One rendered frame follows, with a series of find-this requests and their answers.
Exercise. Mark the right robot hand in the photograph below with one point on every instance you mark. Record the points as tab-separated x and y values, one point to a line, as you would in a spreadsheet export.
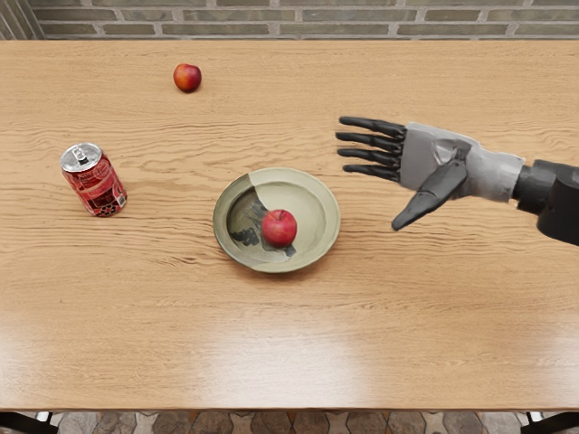
425	156

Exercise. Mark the red and yellow apple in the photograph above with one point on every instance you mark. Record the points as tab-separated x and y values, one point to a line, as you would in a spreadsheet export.
187	77

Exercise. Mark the deep red apple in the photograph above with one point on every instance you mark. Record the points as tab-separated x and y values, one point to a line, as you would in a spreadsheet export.
279	228

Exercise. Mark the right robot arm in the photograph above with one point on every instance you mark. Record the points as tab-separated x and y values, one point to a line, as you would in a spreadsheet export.
549	192

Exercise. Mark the red soda can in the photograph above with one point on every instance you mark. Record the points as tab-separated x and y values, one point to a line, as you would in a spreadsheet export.
94	180

